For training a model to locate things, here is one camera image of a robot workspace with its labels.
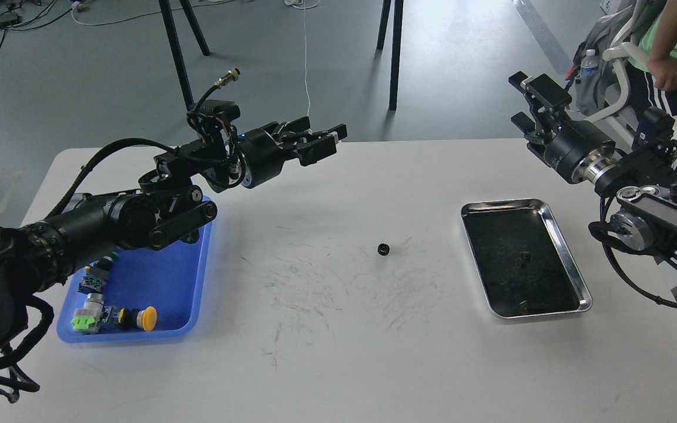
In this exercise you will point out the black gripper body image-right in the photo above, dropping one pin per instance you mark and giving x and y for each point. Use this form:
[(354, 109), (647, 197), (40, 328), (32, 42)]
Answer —
[(572, 144)]

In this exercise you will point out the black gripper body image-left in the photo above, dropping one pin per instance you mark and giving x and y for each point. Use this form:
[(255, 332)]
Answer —
[(264, 158)]

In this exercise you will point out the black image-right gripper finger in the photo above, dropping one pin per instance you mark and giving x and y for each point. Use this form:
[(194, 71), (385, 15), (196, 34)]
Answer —
[(547, 102), (536, 139)]

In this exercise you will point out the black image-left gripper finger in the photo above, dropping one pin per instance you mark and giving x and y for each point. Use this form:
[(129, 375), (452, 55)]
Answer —
[(294, 131), (311, 147)]

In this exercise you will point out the small black gear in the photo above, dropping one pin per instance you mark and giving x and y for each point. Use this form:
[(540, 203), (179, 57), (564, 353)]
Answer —
[(383, 249), (523, 258)]

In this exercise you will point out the silver metal tray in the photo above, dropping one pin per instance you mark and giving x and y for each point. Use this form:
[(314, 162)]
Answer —
[(551, 284)]

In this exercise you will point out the blue plastic tray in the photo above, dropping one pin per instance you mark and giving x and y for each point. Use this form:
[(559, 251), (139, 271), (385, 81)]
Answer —
[(170, 280)]

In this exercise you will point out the person's hand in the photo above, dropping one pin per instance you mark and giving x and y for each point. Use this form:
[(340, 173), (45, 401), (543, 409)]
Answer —
[(664, 72)]

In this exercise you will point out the grey backpack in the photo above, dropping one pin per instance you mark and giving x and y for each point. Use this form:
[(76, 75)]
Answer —
[(641, 13)]

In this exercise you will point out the clear water bottle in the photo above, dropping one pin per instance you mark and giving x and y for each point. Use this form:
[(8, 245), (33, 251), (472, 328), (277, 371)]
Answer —
[(589, 64)]

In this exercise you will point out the black table leg right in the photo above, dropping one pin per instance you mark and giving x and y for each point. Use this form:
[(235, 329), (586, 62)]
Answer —
[(392, 11)]

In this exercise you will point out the yellow mushroom push button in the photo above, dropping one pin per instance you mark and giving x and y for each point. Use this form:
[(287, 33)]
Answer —
[(146, 319)]

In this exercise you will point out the green white push button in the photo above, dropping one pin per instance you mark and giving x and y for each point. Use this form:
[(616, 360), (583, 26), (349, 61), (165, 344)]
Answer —
[(88, 319)]

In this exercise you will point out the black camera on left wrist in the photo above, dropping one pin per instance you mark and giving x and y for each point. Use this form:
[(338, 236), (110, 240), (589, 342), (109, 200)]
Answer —
[(215, 108)]

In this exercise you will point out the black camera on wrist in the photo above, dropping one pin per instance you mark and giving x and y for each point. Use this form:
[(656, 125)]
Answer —
[(215, 108), (654, 129)]

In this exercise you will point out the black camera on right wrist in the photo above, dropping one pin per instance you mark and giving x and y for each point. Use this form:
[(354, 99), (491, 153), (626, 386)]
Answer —
[(654, 129)]

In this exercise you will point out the white chair frame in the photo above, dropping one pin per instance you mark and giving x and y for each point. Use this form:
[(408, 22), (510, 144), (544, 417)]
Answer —
[(604, 97)]

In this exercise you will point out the green ring push button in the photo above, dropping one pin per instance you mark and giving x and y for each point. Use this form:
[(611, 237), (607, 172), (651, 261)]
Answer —
[(109, 259)]

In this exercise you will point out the blue grey switch block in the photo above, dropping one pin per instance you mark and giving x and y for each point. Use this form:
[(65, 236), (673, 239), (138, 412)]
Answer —
[(93, 281)]

